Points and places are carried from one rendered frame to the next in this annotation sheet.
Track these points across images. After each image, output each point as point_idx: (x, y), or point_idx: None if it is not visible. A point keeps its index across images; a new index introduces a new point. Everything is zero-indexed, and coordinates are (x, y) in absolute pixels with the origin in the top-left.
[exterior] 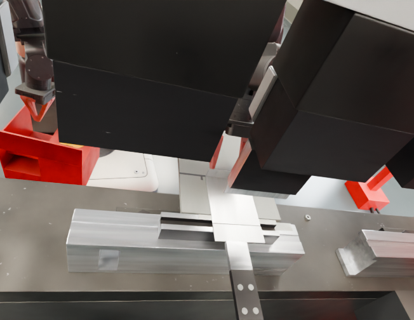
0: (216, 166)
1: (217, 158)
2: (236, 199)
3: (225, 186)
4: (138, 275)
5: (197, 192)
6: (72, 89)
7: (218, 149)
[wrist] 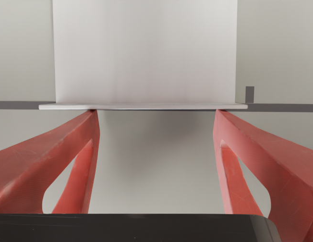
0: (177, 167)
1: (239, 127)
2: (125, 4)
3: (162, 58)
4: None
5: (275, 21)
6: None
7: (274, 146)
